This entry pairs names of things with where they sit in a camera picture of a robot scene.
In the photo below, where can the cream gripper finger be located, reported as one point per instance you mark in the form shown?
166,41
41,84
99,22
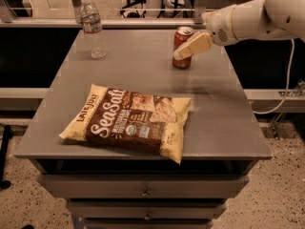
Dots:
199,42

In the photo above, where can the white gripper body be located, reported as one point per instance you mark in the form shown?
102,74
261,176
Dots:
220,27

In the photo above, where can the red coke can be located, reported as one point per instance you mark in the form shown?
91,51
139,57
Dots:
181,56

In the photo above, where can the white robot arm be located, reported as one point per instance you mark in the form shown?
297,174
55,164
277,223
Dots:
257,19

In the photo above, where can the black office chair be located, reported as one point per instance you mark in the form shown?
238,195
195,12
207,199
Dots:
151,9

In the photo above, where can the yellow brown chips bag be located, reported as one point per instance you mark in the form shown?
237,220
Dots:
144,122

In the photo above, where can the clear plastic water bottle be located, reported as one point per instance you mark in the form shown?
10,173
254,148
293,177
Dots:
92,28

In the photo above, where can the grey drawer cabinet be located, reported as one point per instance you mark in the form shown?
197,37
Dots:
221,134

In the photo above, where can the top grey drawer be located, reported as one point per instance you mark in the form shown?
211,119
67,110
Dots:
149,186

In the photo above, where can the grey drawer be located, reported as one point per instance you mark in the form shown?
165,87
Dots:
150,224
149,186
146,209

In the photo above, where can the middle grey drawer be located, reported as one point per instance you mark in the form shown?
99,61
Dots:
146,209

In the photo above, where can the bottom grey drawer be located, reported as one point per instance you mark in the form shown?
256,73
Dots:
150,224

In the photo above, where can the black stand on floor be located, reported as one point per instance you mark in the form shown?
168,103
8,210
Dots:
7,135

